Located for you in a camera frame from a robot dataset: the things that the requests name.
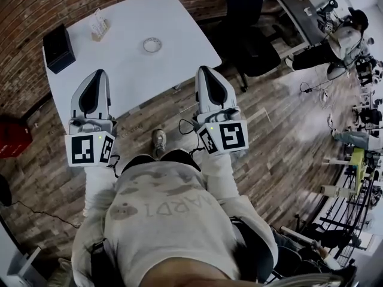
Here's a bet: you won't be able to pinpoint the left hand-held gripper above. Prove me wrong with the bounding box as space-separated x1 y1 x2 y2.
65 69 117 167

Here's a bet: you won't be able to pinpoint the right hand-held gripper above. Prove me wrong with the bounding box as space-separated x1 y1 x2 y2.
193 66 250 156

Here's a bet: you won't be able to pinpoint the clear roll of tape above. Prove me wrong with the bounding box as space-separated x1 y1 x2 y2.
142 37 163 54

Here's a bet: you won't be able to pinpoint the person's right forearm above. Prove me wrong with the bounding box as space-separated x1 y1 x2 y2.
199 150 241 204

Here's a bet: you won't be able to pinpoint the person's left forearm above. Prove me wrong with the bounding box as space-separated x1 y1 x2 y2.
83 163 121 221

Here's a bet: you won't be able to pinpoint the black box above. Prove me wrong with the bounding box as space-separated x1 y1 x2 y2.
42 23 76 75

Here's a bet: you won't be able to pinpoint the black office chair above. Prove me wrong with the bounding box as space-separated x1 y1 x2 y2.
209 0 282 93

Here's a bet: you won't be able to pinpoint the clear holder with wooden base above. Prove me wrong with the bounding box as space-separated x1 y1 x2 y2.
90 8 109 41

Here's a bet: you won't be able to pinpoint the person's black trousers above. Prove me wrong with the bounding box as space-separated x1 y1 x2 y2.
121 149 202 173

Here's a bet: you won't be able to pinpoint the person's grey shoe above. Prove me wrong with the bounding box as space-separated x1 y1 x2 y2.
151 129 167 158

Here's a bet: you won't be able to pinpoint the red crate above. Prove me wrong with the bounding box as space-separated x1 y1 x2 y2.
0 115 33 160

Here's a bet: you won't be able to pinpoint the dark grey desk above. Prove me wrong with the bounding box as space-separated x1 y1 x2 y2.
265 0 329 60

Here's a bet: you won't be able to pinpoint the person's white sweatshirt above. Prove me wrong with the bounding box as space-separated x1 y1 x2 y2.
71 154 279 287

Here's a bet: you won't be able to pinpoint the black metal rack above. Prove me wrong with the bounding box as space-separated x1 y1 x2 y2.
279 172 378 268

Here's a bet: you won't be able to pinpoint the black cable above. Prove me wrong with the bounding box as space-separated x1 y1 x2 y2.
107 154 121 179
178 118 208 161
8 200 81 229

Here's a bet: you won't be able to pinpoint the yellow-green frame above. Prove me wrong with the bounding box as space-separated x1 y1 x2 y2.
348 147 378 196

